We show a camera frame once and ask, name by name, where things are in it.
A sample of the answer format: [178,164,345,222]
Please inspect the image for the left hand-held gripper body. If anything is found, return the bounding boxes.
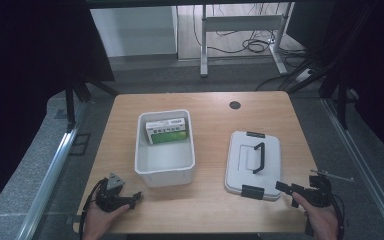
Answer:
[94,172,133,214]

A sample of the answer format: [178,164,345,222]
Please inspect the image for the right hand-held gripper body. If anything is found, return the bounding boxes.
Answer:
[294,169,355,209]

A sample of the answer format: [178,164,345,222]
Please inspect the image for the white plastic storage box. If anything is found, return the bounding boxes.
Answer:
[134,109,197,188]

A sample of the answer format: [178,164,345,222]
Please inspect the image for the white lid with black handle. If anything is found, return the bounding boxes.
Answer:
[224,130,283,202]

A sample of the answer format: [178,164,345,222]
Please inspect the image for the person's right hand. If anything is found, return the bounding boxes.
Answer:
[291,192,340,240]

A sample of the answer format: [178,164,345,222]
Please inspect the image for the person's left hand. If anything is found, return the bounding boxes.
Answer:
[81,202,131,240]

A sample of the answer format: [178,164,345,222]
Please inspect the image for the green and white medicine box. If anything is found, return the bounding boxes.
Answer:
[145,117,190,145]

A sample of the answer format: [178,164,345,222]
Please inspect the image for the black metal stand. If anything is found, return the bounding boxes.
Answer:
[285,3,383,131]

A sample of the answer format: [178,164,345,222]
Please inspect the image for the black tripod stand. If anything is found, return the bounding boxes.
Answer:
[63,74,122,132]

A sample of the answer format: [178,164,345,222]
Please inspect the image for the white power strip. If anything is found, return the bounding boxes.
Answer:
[294,67,316,83]

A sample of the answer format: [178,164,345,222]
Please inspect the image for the white cabinet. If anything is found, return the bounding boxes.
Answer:
[89,5,178,58]

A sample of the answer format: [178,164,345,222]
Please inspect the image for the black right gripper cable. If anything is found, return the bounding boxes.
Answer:
[329,194,346,240]

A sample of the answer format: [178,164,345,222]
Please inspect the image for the aluminium rail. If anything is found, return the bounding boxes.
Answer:
[322,97,384,238]
[15,126,82,240]

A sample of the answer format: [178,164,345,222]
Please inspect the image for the black floor cables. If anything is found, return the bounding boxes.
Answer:
[191,3,309,93]

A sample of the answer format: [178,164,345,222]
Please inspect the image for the white metal desk frame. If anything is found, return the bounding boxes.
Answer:
[199,2,295,78]

